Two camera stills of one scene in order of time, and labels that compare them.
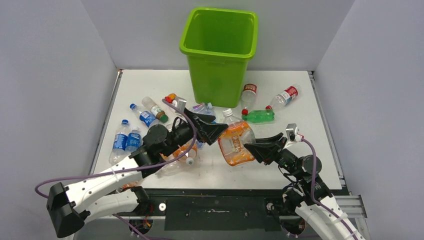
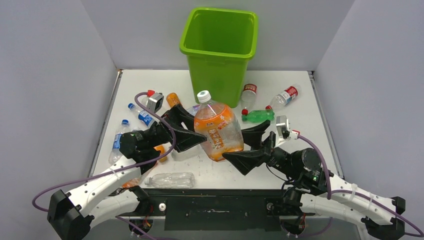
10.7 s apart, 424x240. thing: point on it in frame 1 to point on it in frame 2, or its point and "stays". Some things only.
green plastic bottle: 259,116 stays
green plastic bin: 219,44 stays
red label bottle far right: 285,97 stays
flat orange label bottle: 130,184 stays
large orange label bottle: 188,158 to 220,126
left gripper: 209,132 to 176,115
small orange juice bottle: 170,98 stays
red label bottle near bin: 248,97 stays
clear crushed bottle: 171,168 to 176,180
